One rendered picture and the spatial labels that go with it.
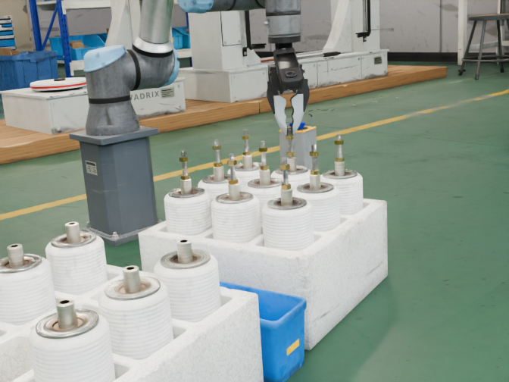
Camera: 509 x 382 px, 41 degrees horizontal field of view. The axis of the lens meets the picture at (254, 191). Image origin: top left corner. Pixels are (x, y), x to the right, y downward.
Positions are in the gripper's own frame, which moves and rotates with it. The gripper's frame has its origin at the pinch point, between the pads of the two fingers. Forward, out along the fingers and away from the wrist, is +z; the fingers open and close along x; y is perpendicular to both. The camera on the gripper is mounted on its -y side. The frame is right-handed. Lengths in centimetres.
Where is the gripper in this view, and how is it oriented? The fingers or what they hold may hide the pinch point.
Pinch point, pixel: (289, 129)
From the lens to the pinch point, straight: 150.9
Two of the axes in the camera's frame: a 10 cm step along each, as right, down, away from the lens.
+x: -10.0, 0.8, -0.6
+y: -0.7, -2.6, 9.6
